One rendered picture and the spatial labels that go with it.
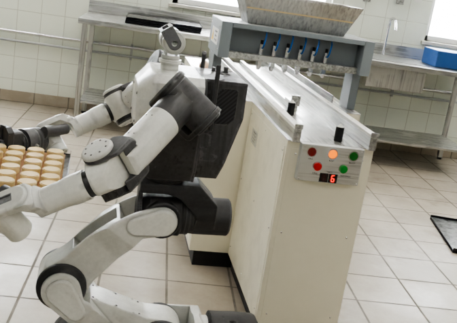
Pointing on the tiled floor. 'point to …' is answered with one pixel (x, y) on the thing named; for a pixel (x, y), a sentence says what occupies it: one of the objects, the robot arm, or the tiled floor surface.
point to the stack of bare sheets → (447, 230)
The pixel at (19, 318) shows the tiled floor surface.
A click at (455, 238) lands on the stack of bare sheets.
